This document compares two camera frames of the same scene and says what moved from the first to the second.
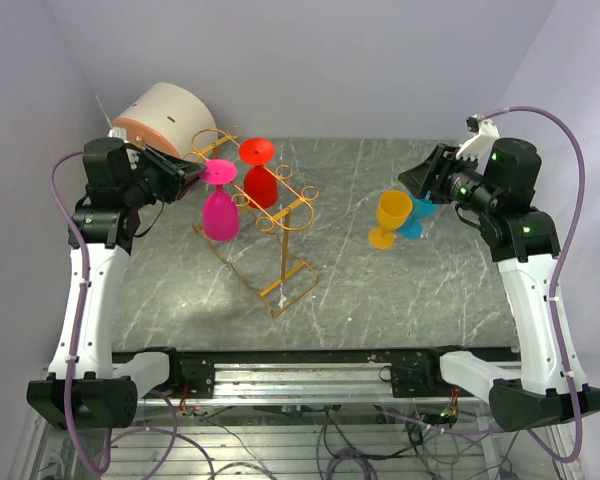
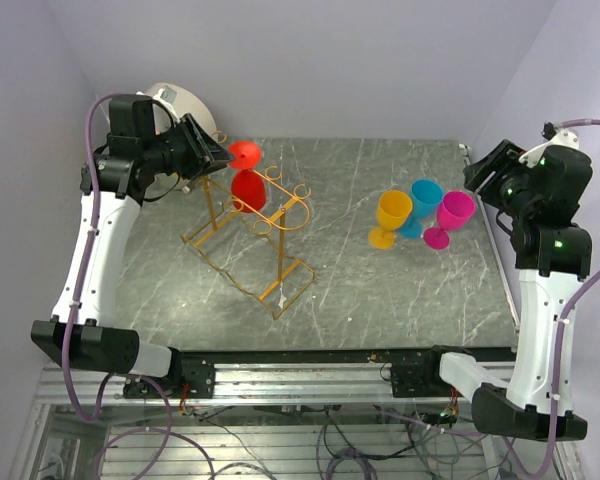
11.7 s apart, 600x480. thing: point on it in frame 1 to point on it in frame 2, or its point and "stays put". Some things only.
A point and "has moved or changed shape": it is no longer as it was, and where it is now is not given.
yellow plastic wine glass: [393, 209] stays put
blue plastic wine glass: [421, 209] stays put
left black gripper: [173, 184] to [202, 147]
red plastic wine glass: [260, 184] has moved or changed shape
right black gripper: [444, 160] to [479, 172]
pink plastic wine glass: [220, 210] to [453, 213]
